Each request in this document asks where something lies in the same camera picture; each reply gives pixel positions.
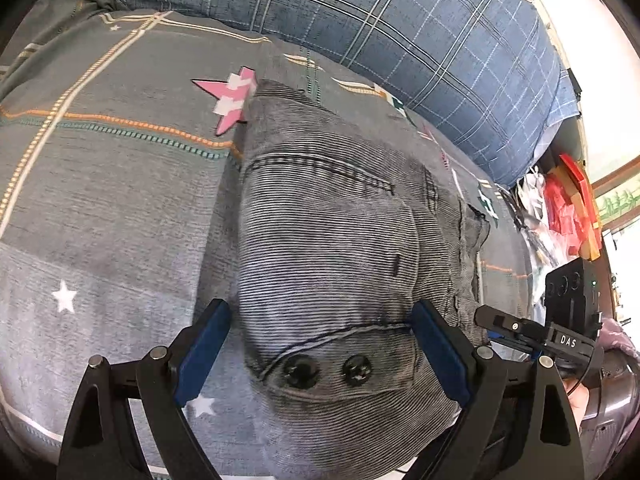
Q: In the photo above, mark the red and orange clutter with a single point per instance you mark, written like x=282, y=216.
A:
x=585, y=225

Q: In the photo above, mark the grey denim pants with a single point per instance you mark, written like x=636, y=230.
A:
x=325, y=240

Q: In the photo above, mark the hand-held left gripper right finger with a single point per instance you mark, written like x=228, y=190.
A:
x=440, y=355

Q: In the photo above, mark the grey patterned bed sheet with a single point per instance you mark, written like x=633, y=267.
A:
x=100, y=210

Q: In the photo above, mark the person's right hand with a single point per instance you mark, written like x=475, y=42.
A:
x=577, y=407

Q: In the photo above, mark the red plastic bag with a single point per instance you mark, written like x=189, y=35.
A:
x=562, y=205

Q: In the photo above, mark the blue plaid pillow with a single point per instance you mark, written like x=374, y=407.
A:
x=400, y=35

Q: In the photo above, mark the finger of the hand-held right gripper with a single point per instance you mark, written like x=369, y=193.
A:
x=497, y=336
x=510, y=325

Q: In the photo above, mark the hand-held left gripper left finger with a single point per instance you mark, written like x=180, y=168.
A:
x=202, y=355

